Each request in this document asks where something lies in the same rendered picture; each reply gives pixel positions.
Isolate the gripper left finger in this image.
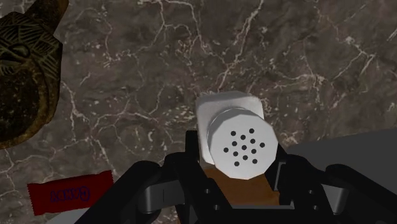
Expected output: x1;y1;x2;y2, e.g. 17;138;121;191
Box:
73;129;232;224

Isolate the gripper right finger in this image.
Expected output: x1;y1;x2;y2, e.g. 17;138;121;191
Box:
268;144;397;224

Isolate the dark bronze carved figure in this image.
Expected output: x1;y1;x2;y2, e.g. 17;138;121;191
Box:
0;0;69;150

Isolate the white shaker with perforated lid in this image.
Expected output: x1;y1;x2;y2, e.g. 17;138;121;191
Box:
195;90;281;206

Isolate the red candy wrapper packet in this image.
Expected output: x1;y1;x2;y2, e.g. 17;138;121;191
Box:
27;169;115;216

